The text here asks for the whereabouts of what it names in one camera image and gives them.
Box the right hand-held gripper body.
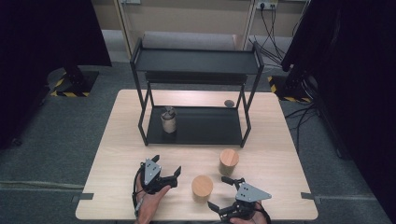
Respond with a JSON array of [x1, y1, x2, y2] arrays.
[[219, 182, 273, 222]]

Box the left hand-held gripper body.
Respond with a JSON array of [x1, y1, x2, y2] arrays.
[[139, 158, 171, 196]]

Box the two-tone wooden lid glass jar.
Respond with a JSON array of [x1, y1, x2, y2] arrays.
[[218, 148, 240, 176]]

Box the plain wooden lid glass jar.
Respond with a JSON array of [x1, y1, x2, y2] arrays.
[[191, 175, 215, 203]]

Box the metal lid glass jar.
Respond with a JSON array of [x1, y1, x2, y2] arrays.
[[160, 105, 177, 134]]

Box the black metal shelf rack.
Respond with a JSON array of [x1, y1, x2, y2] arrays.
[[130, 37, 265, 148]]

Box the person's right hand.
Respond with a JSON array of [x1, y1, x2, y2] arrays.
[[230, 202, 272, 224]]

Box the hazard striped stand base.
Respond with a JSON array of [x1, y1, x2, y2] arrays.
[[267, 74, 313, 104], [49, 68, 100, 98]]

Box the black curtain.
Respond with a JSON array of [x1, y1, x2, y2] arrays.
[[0, 0, 113, 150], [281, 0, 396, 222]]

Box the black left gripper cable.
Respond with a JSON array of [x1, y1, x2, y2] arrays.
[[132, 166, 148, 219]]

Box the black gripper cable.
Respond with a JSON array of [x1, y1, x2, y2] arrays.
[[261, 204, 273, 224], [132, 166, 148, 219]]

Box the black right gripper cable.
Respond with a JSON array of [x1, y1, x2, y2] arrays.
[[261, 204, 273, 224]]

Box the black floor cables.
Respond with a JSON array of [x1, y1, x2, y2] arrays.
[[284, 102, 321, 154]]

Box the black wall socket cables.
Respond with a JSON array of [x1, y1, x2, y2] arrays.
[[247, 3, 310, 67]]

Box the white wall socket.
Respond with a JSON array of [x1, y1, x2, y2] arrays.
[[255, 1, 278, 10]]

